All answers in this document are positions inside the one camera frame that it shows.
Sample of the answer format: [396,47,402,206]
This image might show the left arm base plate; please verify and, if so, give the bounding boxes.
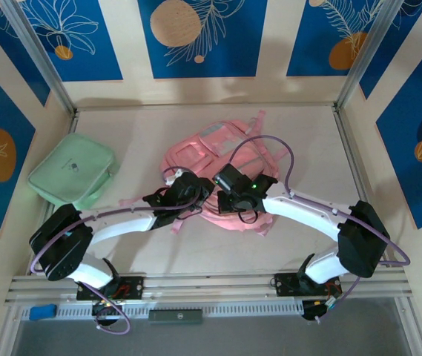
[76,276,145,301]

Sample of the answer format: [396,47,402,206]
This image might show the small blue block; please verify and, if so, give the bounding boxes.
[28,304,56,320]

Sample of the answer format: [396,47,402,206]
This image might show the pink school backpack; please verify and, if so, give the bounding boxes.
[119,109,288,237]

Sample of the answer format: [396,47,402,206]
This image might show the aluminium front rail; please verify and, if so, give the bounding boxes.
[4,270,414,307]

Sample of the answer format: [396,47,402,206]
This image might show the grey slotted cable duct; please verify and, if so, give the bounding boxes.
[21,302,304,320]

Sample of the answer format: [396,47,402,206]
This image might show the aluminium frame post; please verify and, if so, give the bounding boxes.
[334,0,406,111]
[1,0,78,114]

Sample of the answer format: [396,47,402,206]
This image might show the mint green zip pouch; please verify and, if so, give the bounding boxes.
[27,133,121,217]

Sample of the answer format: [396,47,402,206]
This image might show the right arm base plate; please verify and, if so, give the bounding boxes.
[274,272,342,297]

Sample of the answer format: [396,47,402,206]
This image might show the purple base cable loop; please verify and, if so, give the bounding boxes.
[314,276,362,324]
[94,289,132,337]

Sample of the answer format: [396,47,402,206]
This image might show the blue panel with beige circle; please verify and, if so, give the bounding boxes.
[137,0,269,79]

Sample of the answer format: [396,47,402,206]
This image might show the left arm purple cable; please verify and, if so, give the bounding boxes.
[31,166,204,274]

